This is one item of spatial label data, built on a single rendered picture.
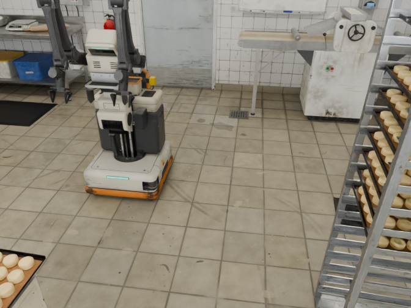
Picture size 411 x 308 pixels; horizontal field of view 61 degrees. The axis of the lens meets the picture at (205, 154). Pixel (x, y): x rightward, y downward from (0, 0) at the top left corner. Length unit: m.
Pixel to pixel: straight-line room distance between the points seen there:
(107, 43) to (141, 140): 0.95
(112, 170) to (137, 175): 0.23
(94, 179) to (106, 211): 0.28
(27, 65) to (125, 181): 3.00
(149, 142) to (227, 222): 0.95
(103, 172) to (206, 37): 2.87
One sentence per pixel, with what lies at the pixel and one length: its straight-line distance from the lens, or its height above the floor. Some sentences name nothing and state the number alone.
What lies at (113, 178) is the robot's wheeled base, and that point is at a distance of 2.96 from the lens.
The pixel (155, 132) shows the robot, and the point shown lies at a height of 0.51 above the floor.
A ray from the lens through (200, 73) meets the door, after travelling 5.34.
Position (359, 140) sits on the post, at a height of 1.17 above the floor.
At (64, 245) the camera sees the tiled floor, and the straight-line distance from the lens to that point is 2.81.
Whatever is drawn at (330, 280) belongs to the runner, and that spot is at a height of 0.32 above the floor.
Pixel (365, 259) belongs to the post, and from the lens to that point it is 1.39.
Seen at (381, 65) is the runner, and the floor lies 1.50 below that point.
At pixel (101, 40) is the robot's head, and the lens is 2.52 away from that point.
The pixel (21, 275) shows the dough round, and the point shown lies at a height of 0.92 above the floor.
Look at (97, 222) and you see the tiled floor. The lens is 2.93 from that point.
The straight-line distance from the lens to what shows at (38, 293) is 1.53.
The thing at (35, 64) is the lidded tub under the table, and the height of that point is 0.46.
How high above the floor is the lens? 1.88
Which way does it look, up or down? 31 degrees down
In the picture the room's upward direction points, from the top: 1 degrees clockwise
